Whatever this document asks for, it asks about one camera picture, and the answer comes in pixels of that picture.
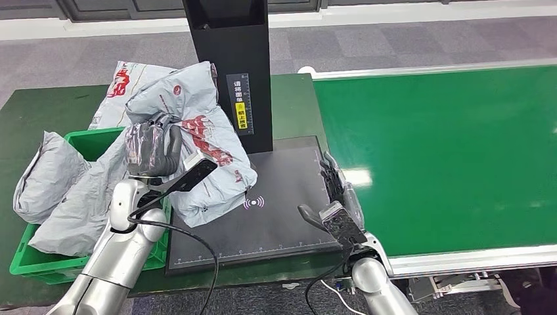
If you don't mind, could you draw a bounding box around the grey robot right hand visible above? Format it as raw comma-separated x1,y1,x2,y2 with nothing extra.
298,151,365,232

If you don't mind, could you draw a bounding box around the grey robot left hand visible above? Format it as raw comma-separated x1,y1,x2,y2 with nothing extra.
125,114,184,179

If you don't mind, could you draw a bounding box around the grey parcel bag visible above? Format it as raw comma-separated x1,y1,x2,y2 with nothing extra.
28,128,131,258
125,60,258,229
12,131,92,225

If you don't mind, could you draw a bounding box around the large white printed parcel bag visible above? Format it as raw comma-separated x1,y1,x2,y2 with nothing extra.
88,60,179,131

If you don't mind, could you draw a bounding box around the green conveyor belt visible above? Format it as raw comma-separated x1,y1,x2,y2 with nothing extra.
312,64,557,258

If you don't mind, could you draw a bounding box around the green plastic crate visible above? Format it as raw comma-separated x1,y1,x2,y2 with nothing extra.
9,127,171,285

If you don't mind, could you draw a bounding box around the black yellow label sticker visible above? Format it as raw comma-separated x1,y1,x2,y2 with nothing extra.
225,72,254,137

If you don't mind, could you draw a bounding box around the black scanner column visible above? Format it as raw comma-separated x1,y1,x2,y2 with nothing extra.
181,0,274,155

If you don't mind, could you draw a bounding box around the black bulky object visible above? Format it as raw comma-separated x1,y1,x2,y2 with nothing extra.
500,267,557,315

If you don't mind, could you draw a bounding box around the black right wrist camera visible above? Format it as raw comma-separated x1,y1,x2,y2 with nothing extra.
319,200,368,249

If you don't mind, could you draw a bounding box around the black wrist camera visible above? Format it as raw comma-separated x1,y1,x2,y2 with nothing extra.
167,150,219,194
319,200,368,249

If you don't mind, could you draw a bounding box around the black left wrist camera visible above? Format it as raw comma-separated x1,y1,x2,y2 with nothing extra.
167,150,219,194

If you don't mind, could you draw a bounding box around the black scanner base plate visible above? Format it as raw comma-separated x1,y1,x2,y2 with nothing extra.
164,135,345,278

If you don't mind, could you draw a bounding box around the black left camera cable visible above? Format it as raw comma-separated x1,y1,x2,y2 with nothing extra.
127,191,219,315

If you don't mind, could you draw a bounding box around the black camera cable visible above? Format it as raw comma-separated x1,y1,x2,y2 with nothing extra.
127,191,219,315
304,247,353,315

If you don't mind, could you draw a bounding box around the white cable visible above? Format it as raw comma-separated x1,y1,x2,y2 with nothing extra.
321,280,367,315

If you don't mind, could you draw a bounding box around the black right camera cable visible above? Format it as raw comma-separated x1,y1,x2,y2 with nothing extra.
304,247,353,315

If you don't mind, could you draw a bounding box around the aluminium conveyor frame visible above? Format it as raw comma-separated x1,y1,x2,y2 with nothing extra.
298,56,557,301

